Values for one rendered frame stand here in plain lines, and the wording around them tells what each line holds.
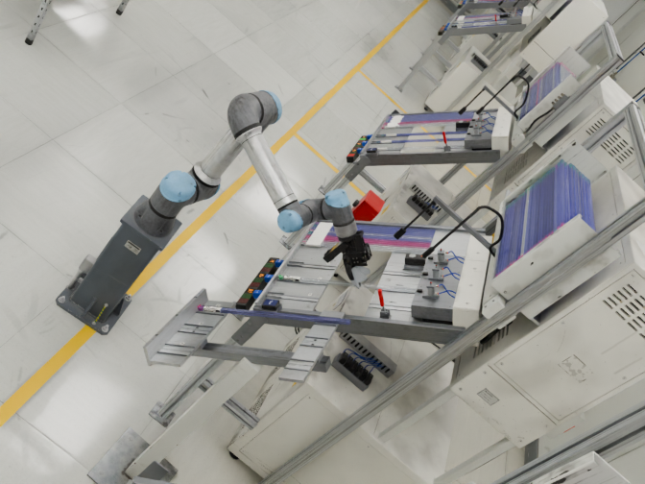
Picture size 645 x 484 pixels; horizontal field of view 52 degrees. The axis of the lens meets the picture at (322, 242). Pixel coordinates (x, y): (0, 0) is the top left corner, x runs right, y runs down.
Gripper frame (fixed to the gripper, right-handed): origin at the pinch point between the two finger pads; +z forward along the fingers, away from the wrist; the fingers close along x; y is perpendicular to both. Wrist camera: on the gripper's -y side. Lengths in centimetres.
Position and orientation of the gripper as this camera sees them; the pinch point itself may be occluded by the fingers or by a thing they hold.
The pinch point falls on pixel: (356, 283)
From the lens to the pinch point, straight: 233.6
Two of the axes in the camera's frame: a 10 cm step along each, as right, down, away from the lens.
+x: 3.0, -4.7, 8.3
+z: 2.8, 8.8, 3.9
